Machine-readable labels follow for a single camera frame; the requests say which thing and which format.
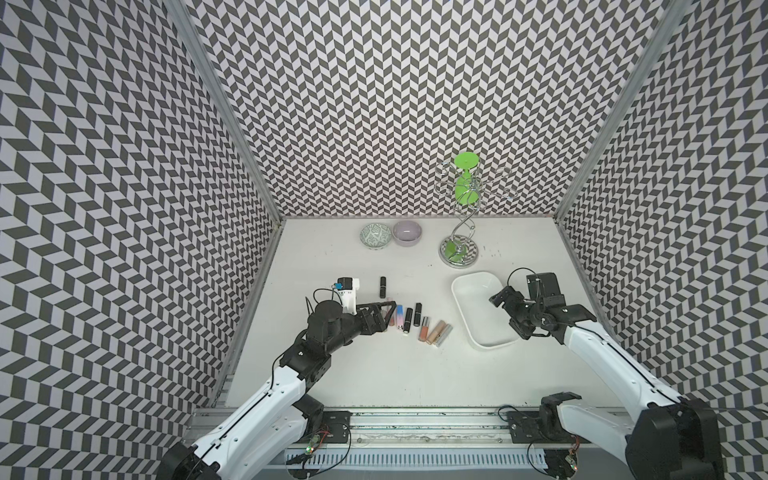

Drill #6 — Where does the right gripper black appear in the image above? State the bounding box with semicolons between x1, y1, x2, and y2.
488;285;543;338

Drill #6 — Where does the aluminium front rail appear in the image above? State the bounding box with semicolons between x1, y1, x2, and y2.
179;406;685;452

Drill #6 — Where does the peach lipstick tube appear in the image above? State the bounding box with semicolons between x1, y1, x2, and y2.
426;320;446;345

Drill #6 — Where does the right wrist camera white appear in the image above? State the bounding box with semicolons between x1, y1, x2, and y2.
526;272;566;309

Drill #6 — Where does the white storage box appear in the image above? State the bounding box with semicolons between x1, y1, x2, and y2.
451;271;520;351

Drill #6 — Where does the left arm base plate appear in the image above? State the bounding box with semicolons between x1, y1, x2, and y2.
267;410;353;445

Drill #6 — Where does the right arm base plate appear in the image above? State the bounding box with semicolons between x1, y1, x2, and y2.
501;410;589;445

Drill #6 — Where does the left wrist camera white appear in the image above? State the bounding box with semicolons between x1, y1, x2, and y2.
334;277;360;315

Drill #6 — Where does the green patterned bowl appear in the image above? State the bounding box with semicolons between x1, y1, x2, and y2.
359;222;392;250

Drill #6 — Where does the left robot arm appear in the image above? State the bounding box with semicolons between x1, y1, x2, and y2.
155;300;396;479

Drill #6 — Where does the chrome jewelry stand green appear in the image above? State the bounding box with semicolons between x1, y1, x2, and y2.
435;152;517;269

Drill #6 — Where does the black lipstick short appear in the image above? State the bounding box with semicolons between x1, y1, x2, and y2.
412;302;422;327

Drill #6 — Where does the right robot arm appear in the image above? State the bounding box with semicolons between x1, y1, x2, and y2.
489;279;725;479

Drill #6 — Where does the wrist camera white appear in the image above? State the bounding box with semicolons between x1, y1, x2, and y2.
526;272;566;309
334;277;360;315

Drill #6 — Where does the black lipstick long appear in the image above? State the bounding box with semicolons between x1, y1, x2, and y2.
403;308;414;334

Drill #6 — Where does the purple bowl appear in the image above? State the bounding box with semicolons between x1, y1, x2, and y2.
392;220;423;247

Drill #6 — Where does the orange lip gloss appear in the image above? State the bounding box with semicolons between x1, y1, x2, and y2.
418;317;430;342

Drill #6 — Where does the blue pink lipstick tube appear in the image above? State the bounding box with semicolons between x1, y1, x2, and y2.
395;305;405;330

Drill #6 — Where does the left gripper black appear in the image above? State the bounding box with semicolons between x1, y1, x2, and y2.
325;300;396;355

